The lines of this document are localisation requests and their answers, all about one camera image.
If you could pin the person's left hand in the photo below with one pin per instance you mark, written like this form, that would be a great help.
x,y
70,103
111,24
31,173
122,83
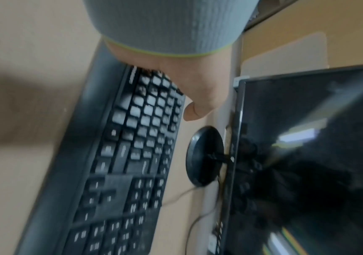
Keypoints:
x,y
181,74

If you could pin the black computer monitor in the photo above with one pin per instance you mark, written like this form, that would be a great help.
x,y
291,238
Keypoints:
x,y
304,164

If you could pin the person's left forearm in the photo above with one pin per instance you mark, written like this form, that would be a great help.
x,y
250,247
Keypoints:
x,y
169,22

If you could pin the beige desk partition panel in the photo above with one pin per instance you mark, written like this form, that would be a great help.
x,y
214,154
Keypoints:
x,y
295,54

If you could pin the black computer keyboard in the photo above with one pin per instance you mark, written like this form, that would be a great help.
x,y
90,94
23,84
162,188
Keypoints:
x,y
118,159

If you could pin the round black monitor stand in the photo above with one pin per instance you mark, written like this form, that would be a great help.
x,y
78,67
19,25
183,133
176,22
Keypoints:
x,y
205,155

